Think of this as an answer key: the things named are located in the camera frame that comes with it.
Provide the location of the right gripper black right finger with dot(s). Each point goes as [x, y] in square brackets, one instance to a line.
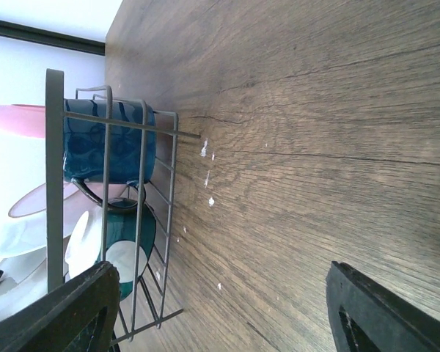
[365, 316]

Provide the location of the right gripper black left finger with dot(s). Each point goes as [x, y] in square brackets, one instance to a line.
[77, 316]

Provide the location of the cream upturned bowl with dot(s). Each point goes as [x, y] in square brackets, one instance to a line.
[128, 253]

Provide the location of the pink plastic bear plate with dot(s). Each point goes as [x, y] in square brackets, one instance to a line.
[23, 120]

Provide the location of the dark blue mug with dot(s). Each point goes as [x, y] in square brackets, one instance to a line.
[84, 149]

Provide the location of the red plate with teal flower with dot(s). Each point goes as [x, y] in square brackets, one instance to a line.
[26, 228]

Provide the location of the grey wire dish rack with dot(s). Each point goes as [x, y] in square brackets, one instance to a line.
[116, 198]

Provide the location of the black aluminium enclosure frame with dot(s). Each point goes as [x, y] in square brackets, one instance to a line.
[44, 37]

